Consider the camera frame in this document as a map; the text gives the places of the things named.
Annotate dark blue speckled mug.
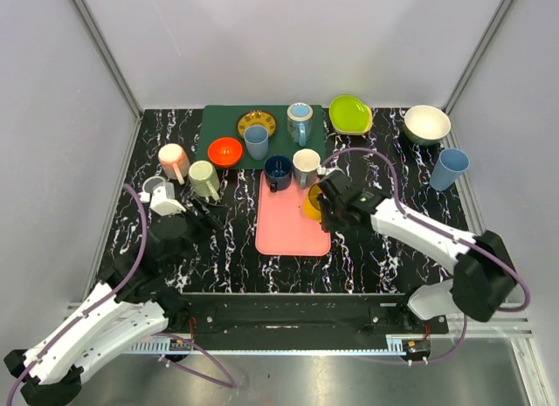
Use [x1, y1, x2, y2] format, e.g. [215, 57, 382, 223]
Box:
[264, 155, 293, 193]

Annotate dark green mat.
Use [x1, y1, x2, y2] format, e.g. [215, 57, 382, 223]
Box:
[196, 105, 300, 170]

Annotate pink mug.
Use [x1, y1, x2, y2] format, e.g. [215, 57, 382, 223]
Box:
[158, 143, 190, 185]

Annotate orange bowl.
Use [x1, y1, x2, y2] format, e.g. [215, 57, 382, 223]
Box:
[207, 137, 244, 169]

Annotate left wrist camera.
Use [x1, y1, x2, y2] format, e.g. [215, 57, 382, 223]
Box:
[140, 182, 186, 217]

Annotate light blue cup on mat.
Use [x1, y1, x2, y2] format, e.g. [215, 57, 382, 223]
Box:
[244, 125, 269, 161]

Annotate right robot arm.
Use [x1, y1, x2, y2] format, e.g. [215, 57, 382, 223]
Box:
[317, 168, 520, 334]

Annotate dark grey mug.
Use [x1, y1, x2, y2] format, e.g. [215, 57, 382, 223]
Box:
[141, 175, 167, 194]

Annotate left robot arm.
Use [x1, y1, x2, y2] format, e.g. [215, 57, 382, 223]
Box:
[3, 199, 223, 405]

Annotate pale green mug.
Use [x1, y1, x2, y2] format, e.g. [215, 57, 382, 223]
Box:
[189, 161, 220, 202]

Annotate pink plastic tray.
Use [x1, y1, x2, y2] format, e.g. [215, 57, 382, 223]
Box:
[255, 172, 331, 257]

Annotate lime green plate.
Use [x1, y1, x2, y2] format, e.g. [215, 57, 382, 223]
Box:
[329, 94, 368, 131]

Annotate light blue plastic cup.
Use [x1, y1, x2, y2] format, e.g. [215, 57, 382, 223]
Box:
[430, 148, 470, 191]

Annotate yellow patterned saucer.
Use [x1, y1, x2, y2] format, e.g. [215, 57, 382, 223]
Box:
[237, 110, 277, 137]

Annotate white and olive bowl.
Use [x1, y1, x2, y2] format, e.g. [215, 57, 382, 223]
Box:
[404, 105, 452, 146]

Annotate grey mug white inside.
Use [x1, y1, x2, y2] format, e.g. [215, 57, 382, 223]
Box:
[292, 148, 321, 189]

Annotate yellow plate under green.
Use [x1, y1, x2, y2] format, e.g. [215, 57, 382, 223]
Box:
[335, 107, 374, 136]

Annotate yellow mug black handle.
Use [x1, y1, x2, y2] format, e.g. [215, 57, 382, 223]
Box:
[303, 184, 322, 222]

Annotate light blue patterned mug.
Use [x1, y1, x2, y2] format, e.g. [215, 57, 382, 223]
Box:
[286, 102, 314, 148]

